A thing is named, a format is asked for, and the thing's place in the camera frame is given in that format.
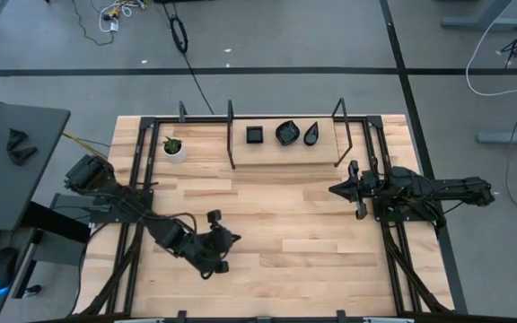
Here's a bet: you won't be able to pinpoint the black teardrop mini plate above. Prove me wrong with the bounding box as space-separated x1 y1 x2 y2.
303 120 320 147

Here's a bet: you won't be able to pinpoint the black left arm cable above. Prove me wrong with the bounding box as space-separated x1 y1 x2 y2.
150 212 199 239

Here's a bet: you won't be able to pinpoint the black square mini plate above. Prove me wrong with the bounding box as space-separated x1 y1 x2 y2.
246 126 265 144

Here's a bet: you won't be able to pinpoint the black metal table frame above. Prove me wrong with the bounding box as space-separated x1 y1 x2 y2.
74 114 455 323

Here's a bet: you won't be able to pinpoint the white pot with succulent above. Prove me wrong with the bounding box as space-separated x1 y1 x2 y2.
162 136 188 164

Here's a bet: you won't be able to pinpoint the yellow floor cable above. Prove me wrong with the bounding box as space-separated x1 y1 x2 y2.
62 131 110 161

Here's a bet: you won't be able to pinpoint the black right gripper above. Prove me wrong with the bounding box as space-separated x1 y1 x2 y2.
329 160 380 204

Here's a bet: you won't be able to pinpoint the white and yellow cable bundle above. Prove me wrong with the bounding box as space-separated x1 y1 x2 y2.
99 0 147 33

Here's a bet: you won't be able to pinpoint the black leaf-shaped mini plate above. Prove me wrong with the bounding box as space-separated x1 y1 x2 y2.
275 119 301 147

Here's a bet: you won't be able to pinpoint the grey desk leg base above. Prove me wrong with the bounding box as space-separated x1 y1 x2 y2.
11 192 92 300

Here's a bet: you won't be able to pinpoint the white floor cable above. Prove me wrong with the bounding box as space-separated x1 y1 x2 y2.
464 0 517 98

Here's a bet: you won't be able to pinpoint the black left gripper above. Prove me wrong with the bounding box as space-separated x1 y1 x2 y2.
190 209 243 275

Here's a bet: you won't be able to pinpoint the black cloth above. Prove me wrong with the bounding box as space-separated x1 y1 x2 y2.
5 128 39 167

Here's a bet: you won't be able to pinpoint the black computer mouse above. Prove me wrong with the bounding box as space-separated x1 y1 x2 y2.
0 246 20 292

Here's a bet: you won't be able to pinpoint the grey desk foot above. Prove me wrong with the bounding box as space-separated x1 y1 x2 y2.
441 0 517 31
477 123 517 145

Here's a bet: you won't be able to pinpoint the wooden riser shelf black legs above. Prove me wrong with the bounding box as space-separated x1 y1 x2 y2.
226 97 354 170

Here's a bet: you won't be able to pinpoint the black coiled floor cable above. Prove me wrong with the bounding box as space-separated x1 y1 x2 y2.
162 0 215 116

